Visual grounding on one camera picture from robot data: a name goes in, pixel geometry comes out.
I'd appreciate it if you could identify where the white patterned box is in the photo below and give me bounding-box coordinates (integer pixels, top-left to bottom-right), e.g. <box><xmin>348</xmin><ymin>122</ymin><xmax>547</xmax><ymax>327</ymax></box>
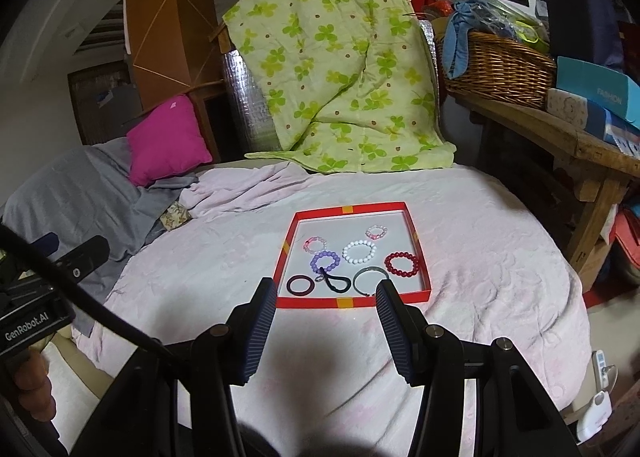
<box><xmin>546</xmin><ymin>87</ymin><xmax>608</xmax><ymax>130</ymax></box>

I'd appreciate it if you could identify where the orange-brown cabinet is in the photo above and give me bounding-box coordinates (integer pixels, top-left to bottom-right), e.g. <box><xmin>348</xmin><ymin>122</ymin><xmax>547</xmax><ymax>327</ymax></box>
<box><xmin>122</xmin><ymin>0</ymin><xmax>216</xmax><ymax>105</ymax></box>

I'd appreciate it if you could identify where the clear plastic bag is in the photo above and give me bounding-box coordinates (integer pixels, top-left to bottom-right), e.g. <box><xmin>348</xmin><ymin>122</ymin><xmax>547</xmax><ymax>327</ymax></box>
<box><xmin>450</xmin><ymin>0</ymin><xmax>543</xmax><ymax>32</ymax></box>

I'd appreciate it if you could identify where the pale pink fleece blanket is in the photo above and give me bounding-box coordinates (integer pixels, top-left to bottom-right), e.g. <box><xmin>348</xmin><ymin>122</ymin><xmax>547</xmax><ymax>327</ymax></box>
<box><xmin>70</xmin><ymin>161</ymin><xmax>593</xmax><ymax>457</ymax></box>

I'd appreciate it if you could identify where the blue box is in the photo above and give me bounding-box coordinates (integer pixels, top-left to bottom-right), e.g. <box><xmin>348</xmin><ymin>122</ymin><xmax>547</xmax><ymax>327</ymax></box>
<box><xmin>602</xmin><ymin>109</ymin><xmax>640</xmax><ymax>145</ymax></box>

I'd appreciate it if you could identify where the white air conditioner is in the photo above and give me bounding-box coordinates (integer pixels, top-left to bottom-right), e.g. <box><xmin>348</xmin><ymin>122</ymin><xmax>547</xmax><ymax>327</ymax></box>
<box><xmin>70</xmin><ymin>2</ymin><xmax>126</xmax><ymax>55</ymax></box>

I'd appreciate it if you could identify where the grey bed sheet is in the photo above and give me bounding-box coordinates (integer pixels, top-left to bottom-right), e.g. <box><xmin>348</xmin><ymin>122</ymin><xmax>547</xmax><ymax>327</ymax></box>
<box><xmin>2</xmin><ymin>137</ymin><xmax>201</xmax><ymax>338</ymax></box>

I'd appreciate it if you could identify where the person's left hand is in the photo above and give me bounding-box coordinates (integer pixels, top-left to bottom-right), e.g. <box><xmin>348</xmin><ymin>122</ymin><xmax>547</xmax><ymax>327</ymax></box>
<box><xmin>7</xmin><ymin>352</ymin><xmax>56</xmax><ymax>423</ymax></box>

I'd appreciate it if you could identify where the green floral quilt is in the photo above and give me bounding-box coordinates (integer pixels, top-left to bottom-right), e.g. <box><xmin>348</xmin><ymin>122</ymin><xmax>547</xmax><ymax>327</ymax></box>
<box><xmin>220</xmin><ymin>0</ymin><xmax>457</xmax><ymax>175</ymax></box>

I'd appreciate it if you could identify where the red shallow tray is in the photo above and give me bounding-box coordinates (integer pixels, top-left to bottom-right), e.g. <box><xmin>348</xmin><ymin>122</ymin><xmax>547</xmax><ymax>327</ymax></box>
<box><xmin>273</xmin><ymin>202</ymin><xmax>432</xmax><ymax>310</ymax></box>

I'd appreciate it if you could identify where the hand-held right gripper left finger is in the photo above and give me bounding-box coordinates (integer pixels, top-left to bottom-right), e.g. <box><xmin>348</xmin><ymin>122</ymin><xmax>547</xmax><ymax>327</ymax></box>
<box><xmin>75</xmin><ymin>278</ymin><xmax>278</xmax><ymax>457</ymax></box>

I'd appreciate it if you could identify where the red cloth bag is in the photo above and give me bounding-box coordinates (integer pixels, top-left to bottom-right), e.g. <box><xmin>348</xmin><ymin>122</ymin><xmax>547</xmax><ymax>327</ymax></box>
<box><xmin>612</xmin><ymin>209</ymin><xmax>640</xmax><ymax>283</ymax></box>

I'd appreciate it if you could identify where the dark maroon bangle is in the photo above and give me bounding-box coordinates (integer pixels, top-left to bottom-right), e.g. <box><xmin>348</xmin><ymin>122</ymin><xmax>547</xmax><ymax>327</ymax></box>
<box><xmin>287</xmin><ymin>274</ymin><xmax>315</xmax><ymax>297</ymax></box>

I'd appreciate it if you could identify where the dark navy bag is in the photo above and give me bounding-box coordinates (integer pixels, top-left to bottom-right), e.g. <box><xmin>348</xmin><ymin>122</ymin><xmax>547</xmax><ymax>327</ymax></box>
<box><xmin>532</xmin><ymin>0</ymin><xmax>626</xmax><ymax>72</ymax></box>

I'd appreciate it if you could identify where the white plastic device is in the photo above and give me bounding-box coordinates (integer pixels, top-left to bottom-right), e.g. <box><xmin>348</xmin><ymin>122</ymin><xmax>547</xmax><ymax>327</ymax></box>
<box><xmin>575</xmin><ymin>389</ymin><xmax>613</xmax><ymax>443</ymax></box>

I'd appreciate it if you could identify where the magenta pillow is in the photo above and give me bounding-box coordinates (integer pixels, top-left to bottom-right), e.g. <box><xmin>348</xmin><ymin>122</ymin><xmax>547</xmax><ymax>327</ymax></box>
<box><xmin>125</xmin><ymin>94</ymin><xmax>215</xmax><ymax>188</ymax></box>

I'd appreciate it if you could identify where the dark brown cabinet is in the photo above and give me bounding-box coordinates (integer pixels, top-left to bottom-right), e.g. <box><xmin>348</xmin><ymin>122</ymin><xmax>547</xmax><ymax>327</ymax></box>
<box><xmin>67</xmin><ymin>59</ymin><xmax>143</xmax><ymax>148</ymax></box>

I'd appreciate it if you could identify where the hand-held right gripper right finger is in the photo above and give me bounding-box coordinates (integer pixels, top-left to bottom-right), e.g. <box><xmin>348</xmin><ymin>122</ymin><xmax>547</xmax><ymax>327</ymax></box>
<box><xmin>375</xmin><ymin>281</ymin><xmax>583</xmax><ymax>457</ymax></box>

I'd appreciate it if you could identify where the wicker basket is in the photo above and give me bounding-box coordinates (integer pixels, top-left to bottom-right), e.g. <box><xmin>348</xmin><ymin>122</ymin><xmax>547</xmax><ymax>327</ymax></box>
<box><xmin>440</xmin><ymin>29</ymin><xmax>558</xmax><ymax>110</ymax></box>

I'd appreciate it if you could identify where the teal cardboard box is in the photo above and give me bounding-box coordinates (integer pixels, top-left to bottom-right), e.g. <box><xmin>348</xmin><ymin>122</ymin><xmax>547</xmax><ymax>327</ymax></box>
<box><xmin>555</xmin><ymin>56</ymin><xmax>640</xmax><ymax>120</ymax></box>

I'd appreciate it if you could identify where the wooden bench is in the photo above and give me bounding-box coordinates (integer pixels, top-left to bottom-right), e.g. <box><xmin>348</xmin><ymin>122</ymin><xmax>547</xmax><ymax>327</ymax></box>
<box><xmin>445</xmin><ymin>87</ymin><xmax>640</xmax><ymax>294</ymax></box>

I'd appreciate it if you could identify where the blue cloth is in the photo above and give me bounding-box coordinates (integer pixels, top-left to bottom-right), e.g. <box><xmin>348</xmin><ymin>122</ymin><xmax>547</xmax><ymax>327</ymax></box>
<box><xmin>442</xmin><ymin>0</ymin><xmax>481</xmax><ymax>80</ymax></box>

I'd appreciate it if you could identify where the silver bangle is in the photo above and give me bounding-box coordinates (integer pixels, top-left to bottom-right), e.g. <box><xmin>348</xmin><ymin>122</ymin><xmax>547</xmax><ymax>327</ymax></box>
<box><xmin>352</xmin><ymin>267</ymin><xmax>391</xmax><ymax>298</ymax></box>

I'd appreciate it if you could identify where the purple bead bracelet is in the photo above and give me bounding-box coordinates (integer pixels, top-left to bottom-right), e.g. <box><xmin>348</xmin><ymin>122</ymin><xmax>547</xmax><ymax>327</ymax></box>
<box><xmin>308</xmin><ymin>250</ymin><xmax>343</xmax><ymax>276</ymax></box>

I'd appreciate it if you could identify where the white power strip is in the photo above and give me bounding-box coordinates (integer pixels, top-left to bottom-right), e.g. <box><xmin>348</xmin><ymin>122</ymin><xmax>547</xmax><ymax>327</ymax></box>
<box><xmin>592</xmin><ymin>349</ymin><xmax>618</xmax><ymax>388</ymax></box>

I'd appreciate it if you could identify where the floral patterned cloth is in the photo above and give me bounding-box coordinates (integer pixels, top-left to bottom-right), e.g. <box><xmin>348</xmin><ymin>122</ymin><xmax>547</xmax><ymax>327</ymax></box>
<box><xmin>160</xmin><ymin>202</ymin><xmax>193</xmax><ymax>233</ymax></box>

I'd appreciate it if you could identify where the black hair tie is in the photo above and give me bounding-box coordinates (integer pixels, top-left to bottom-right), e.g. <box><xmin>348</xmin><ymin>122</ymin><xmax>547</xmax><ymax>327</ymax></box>
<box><xmin>320</xmin><ymin>271</ymin><xmax>351</xmax><ymax>296</ymax></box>

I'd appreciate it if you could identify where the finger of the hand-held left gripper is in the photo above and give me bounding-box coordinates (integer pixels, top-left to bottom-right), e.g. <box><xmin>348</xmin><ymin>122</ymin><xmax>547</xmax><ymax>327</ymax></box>
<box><xmin>50</xmin><ymin>235</ymin><xmax>111</xmax><ymax>283</ymax></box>
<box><xmin>30</xmin><ymin>232</ymin><xmax>60</xmax><ymax>258</ymax></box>

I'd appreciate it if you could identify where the black cable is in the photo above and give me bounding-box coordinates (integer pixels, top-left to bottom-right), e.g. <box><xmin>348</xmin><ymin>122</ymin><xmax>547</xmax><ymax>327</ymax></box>
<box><xmin>0</xmin><ymin>224</ymin><xmax>186</xmax><ymax>373</ymax></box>

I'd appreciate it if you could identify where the red bead bracelet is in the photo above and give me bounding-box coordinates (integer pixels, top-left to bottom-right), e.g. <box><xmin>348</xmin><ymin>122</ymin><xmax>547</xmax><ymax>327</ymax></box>
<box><xmin>384</xmin><ymin>250</ymin><xmax>419</xmax><ymax>279</ymax></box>

